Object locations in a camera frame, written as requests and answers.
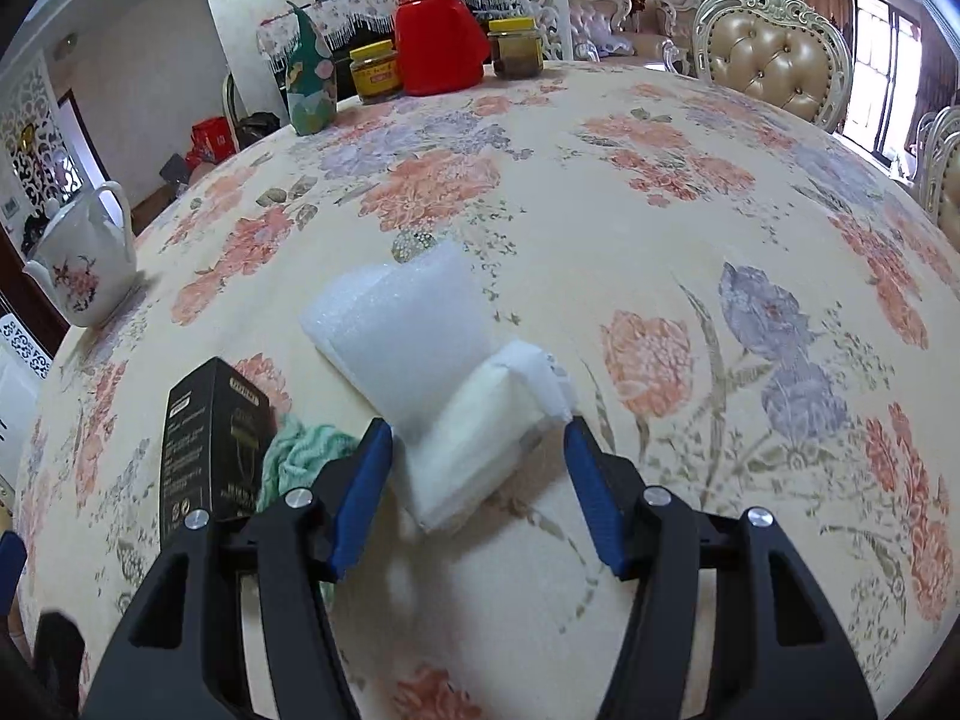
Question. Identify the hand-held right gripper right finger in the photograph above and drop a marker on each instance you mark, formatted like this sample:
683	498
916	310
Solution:
592	495

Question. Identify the window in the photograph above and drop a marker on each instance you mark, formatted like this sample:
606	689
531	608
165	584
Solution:
877	67

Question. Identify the cabinet with lace cloth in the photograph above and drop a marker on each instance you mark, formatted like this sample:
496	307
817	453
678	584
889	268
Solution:
352	15

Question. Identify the green cloth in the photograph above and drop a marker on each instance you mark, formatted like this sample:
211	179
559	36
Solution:
300	457

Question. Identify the green patterned bag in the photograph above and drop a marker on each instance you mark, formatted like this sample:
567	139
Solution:
309	82

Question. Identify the black cardboard box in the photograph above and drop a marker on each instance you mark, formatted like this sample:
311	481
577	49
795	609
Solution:
214	450

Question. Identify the white foam sheet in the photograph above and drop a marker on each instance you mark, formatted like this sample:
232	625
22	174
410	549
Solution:
405	315

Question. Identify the ornate tufted leather chair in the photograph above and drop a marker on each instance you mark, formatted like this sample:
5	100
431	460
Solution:
772	56
945	180

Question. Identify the red box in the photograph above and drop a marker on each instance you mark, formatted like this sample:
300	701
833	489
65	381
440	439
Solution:
211	141

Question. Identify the white floral teapot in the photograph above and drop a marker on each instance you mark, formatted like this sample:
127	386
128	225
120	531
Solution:
79	262

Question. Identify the small jar on left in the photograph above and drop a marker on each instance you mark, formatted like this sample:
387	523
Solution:
515	52

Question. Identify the white lattice screen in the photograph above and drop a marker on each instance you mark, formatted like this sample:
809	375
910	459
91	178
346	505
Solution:
544	0

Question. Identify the red thermos jug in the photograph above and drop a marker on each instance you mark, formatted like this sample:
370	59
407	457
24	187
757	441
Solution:
439	37

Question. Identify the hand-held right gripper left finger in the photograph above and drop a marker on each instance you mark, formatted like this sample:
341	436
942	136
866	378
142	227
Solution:
364	495

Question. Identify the yellow-lid jar with yellow label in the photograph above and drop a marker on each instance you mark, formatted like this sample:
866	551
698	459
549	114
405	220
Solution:
375	75

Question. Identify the floral tablecloth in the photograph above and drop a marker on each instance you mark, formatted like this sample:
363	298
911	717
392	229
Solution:
675	225

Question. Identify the ornate sofa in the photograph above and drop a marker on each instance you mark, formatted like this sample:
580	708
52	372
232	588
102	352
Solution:
600	22

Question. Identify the white plastic packet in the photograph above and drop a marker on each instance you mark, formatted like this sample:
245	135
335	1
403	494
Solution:
472	435

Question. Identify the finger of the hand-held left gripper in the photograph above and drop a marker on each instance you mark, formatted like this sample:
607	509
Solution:
10	562
60	660

